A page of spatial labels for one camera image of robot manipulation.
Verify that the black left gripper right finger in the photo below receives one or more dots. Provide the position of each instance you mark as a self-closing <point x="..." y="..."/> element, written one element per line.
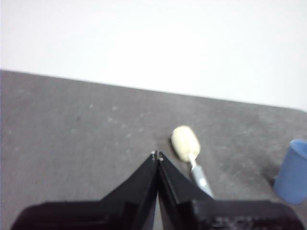
<point x="206" y="215"/>

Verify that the blue ribbed plastic cup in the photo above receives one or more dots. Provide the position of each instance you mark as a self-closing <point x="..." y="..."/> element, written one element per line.
<point x="291" y="172"/>

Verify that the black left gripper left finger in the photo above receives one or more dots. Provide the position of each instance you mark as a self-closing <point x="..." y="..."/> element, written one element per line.
<point x="115" y="213"/>

